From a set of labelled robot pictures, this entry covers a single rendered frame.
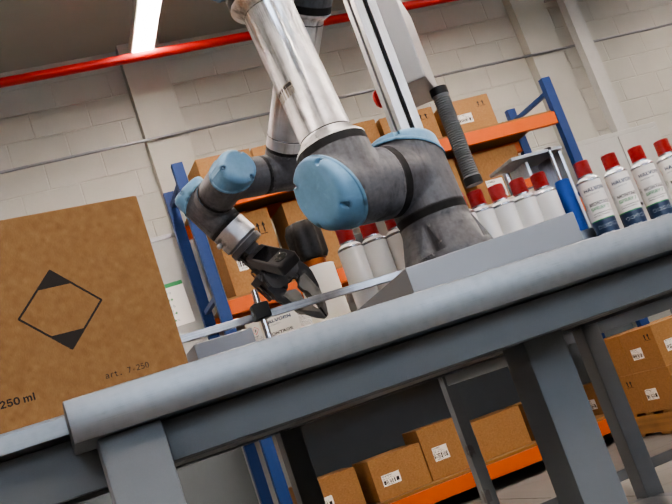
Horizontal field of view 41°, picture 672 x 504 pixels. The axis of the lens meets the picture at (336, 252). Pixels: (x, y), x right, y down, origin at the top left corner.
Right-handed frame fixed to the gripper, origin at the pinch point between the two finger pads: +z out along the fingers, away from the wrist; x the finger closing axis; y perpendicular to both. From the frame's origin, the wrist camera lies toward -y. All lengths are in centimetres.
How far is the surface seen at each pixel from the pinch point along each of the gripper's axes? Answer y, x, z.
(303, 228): 24.0, -19.7, -14.1
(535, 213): -3, -47, 19
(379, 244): -2.2, -17.5, -0.6
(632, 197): -3, -67, 34
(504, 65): 439, -416, 3
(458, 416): 178, -69, 80
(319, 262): 24.7, -16.7, -6.3
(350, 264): -1.6, -10.4, -2.1
